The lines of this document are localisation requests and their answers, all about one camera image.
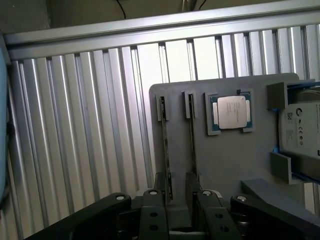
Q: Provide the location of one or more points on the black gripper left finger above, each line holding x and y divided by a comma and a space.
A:
152, 212

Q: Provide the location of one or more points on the hard disk with white label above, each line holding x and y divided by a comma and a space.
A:
300, 125

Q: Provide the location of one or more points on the RAM stick with dark chips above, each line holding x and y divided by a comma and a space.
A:
165, 135
193, 135

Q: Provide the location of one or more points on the teal PC case edge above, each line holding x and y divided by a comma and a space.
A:
3, 120

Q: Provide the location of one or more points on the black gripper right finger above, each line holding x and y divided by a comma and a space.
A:
212, 215

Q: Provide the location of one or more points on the grey parts rack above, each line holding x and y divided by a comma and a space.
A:
225, 160

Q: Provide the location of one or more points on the aluminium table frame rail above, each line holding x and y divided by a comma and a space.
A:
150, 27

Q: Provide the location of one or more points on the CPU with silver lid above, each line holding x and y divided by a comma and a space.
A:
231, 112

